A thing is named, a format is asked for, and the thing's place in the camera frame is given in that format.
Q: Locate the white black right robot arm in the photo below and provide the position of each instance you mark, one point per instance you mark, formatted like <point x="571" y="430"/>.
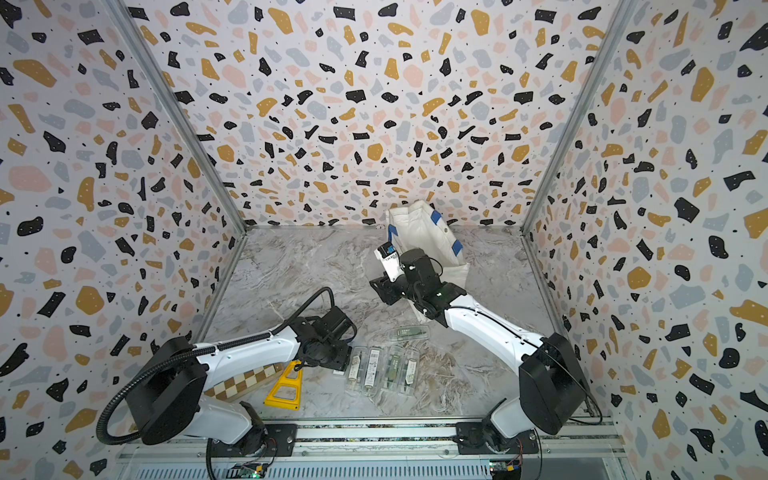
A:
<point x="552" y="386"/>

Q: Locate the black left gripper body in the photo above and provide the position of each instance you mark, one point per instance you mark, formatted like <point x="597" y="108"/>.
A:
<point x="337" y="356"/>

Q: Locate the green compass set horizontal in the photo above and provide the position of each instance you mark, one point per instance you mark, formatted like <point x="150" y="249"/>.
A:
<point x="411" y="333"/>

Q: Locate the brown checkered chess board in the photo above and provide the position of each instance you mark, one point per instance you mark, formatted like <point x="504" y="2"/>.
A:
<point x="244" y="383"/>

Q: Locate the green compass set case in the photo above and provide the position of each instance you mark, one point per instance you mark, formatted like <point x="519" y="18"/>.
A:
<point x="392" y="370"/>

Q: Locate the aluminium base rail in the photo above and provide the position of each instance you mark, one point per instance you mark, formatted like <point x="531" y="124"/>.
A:
<point x="388" y="448"/>

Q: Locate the white canvas bag blue handles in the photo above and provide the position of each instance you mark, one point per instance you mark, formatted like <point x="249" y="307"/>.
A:
<point x="420" y="226"/>

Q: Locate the clear compass set rightmost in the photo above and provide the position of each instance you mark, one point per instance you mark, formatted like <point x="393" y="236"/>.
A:
<point x="410" y="372"/>

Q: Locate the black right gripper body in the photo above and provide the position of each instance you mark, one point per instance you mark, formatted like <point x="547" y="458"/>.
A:
<point x="400" y="290"/>

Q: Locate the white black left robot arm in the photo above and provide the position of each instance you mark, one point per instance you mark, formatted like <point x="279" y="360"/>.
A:
<point x="171" y="401"/>

